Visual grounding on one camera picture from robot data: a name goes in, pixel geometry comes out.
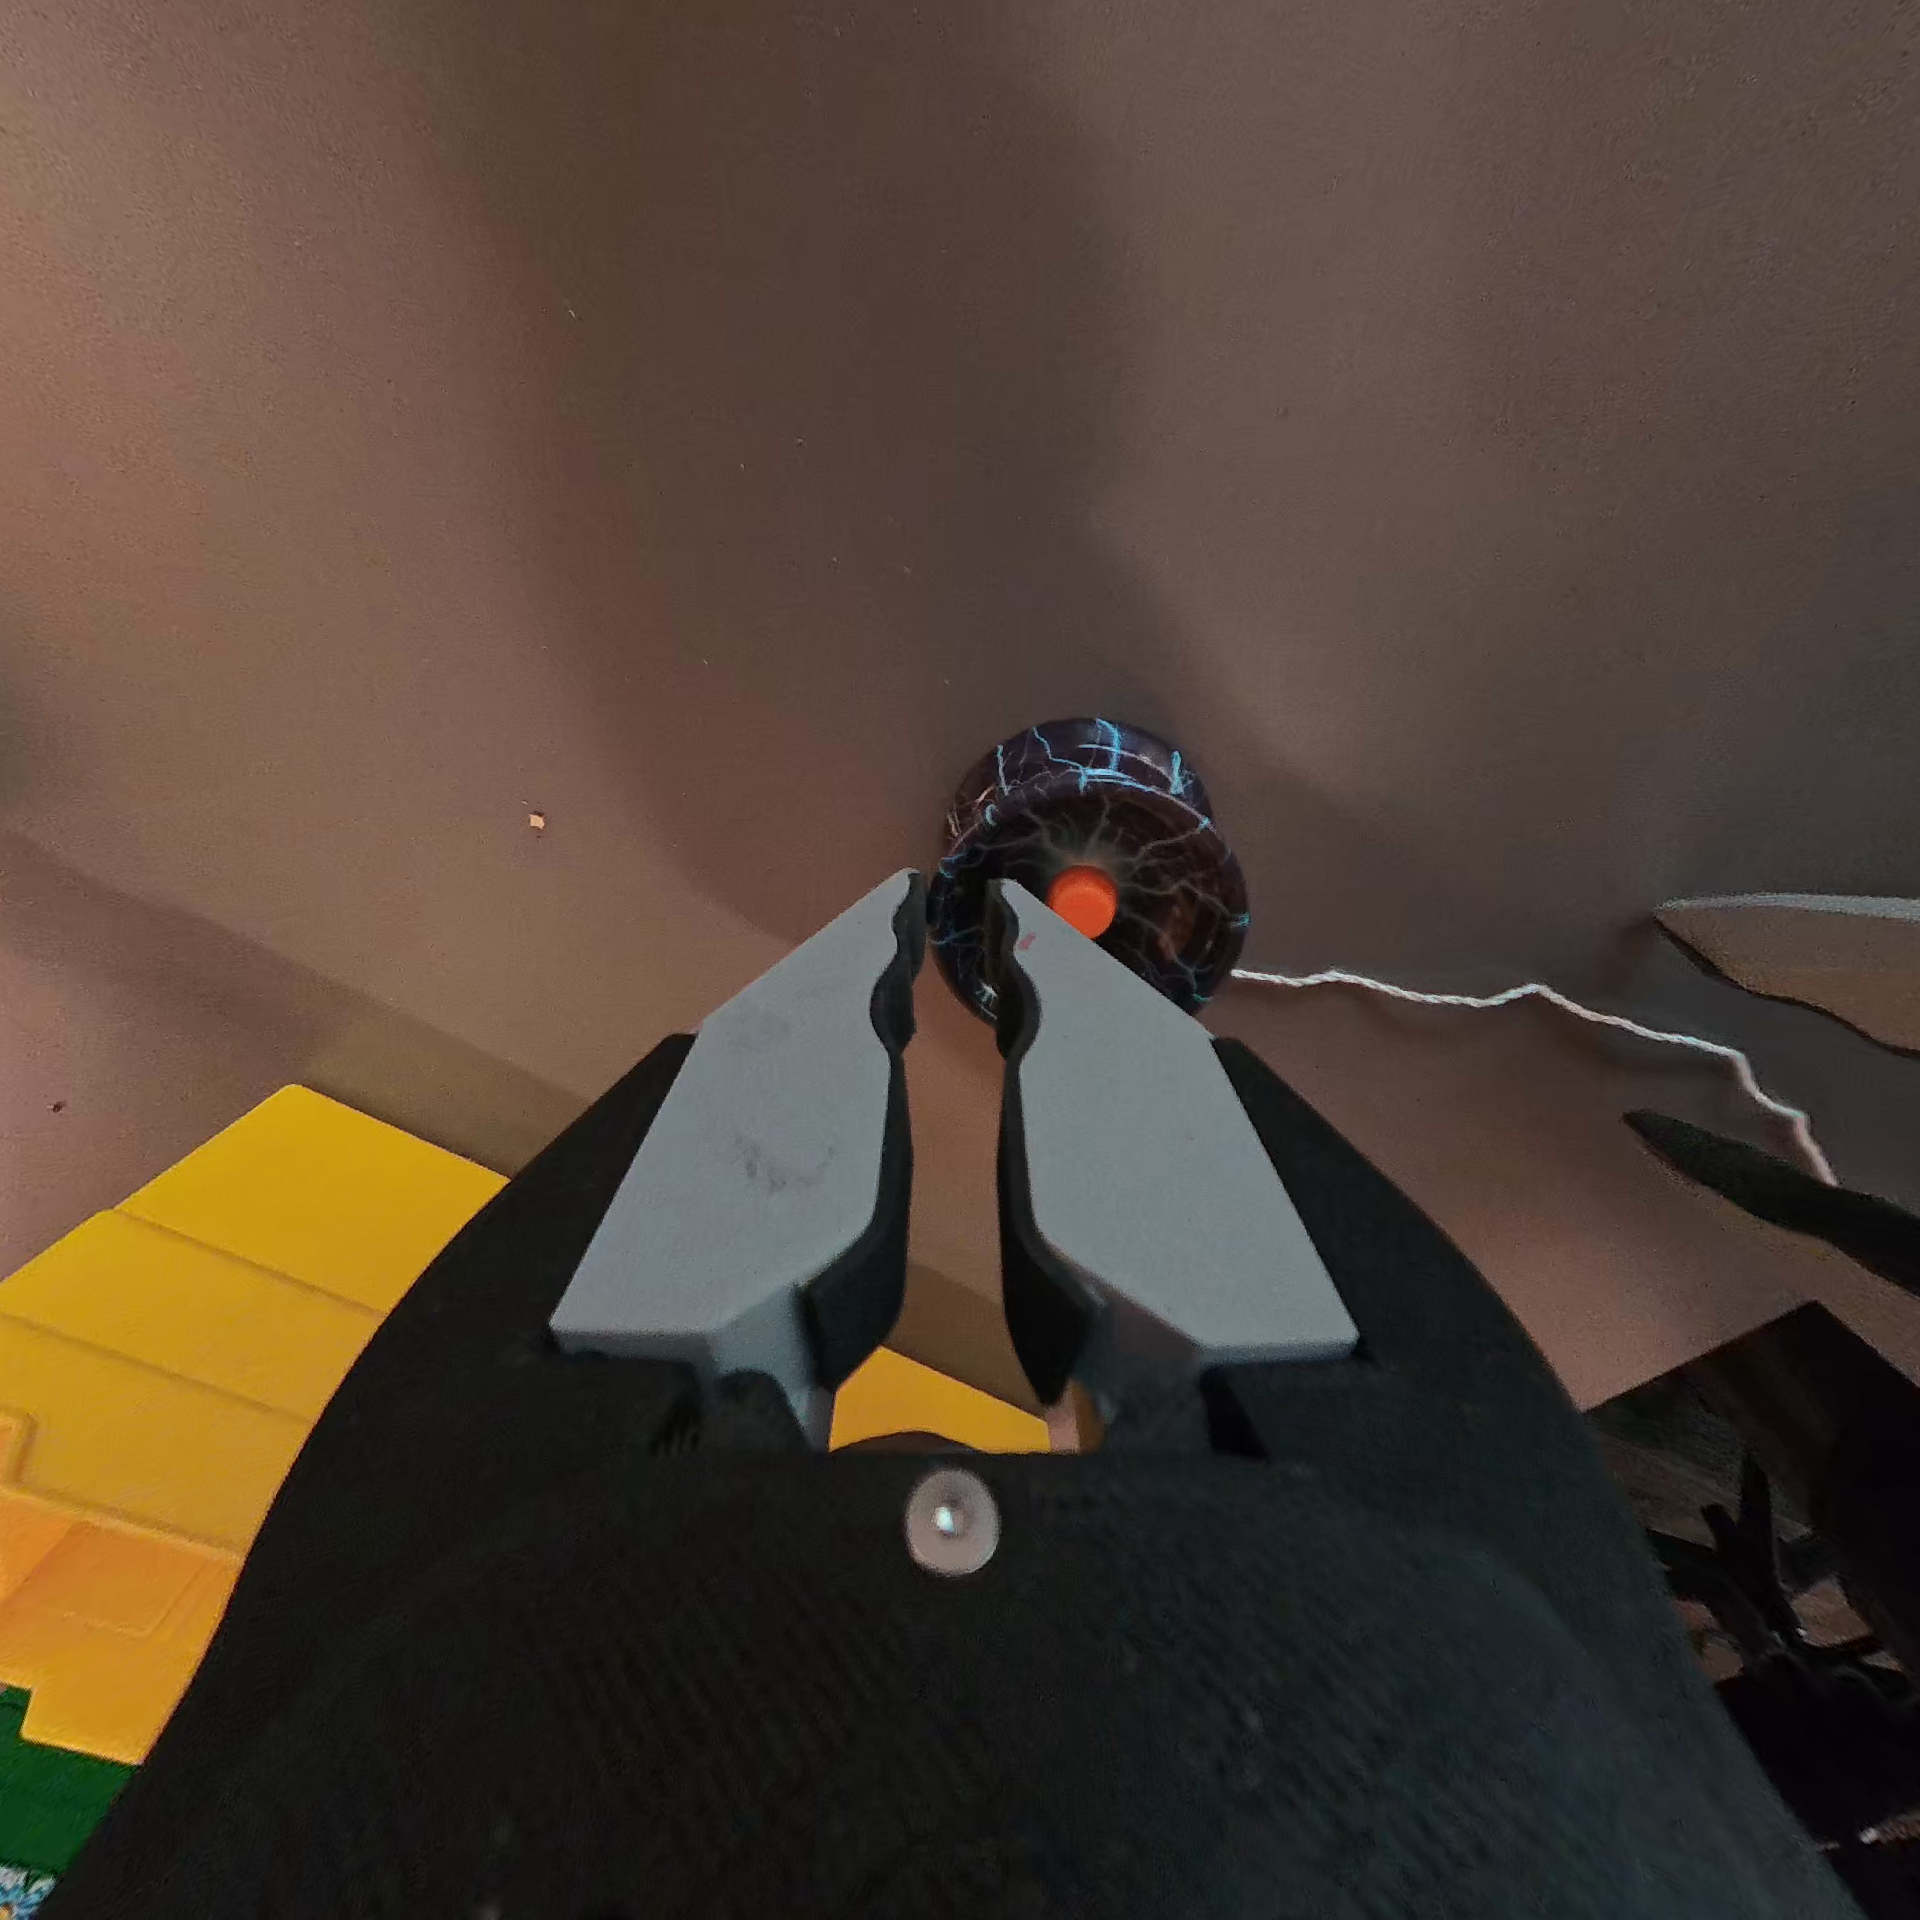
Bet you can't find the dark patterned board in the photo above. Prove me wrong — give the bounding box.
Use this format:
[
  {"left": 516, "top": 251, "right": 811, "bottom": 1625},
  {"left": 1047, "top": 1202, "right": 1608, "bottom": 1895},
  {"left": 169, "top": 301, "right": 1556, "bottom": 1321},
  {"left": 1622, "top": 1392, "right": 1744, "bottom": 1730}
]
[{"left": 1582, "top": 1299, "right": 1920, "bottom": 1854}]

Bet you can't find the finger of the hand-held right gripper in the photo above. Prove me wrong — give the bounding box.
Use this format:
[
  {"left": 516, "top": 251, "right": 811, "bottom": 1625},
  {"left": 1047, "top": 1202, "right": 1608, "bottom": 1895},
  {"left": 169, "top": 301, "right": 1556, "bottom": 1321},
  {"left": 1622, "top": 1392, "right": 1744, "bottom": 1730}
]
[
  {"left": 1650, "top": 894, "right": 1920, "bottom": 1056},
  {"left": 1622, "top": 1108, "right": 1920, "bottom": 1295}
]

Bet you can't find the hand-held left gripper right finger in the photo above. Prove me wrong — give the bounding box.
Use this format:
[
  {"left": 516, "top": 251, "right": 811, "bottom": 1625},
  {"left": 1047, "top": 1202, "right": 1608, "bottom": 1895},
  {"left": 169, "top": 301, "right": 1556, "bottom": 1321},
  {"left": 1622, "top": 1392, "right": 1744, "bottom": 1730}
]
[{"left": 983, "top": 876, "right": 1362, "bottom": 1451}]

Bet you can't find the dark purple crackle yoyo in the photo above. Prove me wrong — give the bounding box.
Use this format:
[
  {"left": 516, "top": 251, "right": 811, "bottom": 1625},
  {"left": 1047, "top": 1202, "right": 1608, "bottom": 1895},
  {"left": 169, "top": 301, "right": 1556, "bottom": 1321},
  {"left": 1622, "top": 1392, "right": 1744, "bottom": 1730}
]
[{"left": 926, "top": 715, "right": 1253, "bottom": 1027}]

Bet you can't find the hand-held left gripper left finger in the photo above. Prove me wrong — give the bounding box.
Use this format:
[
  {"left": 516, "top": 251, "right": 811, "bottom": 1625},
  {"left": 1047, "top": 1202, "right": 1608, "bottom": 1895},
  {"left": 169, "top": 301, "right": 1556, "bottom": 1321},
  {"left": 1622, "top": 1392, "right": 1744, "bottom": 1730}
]
[{"left": 550, "top": 865, "right": 922, "bottom": 1451}]

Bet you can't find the white yoyo string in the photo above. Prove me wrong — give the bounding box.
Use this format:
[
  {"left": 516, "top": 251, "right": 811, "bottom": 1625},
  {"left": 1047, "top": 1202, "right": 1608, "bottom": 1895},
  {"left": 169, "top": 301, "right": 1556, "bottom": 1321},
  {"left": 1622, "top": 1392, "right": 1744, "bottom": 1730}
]
[{"left": 1231, "top": 966, "right": 1842, "bottom": 1187}]

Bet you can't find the yellow and green box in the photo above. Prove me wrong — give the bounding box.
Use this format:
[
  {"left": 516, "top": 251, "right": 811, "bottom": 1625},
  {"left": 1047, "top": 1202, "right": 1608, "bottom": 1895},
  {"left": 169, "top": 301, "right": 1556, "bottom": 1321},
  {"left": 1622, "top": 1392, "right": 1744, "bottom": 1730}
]
[{"left": 0, "top": 1081, "right": 1057, "bottom": 1920}]

